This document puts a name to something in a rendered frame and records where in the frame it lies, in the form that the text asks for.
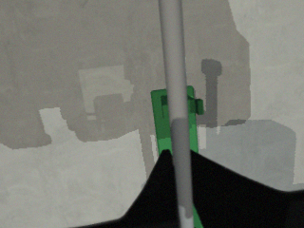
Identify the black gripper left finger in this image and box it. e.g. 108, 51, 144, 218
77, 149, 181, 228

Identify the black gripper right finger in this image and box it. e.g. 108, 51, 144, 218
190, 149, 304, 228

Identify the grey tapered pin with red cap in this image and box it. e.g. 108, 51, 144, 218
159, 0, 194, 228

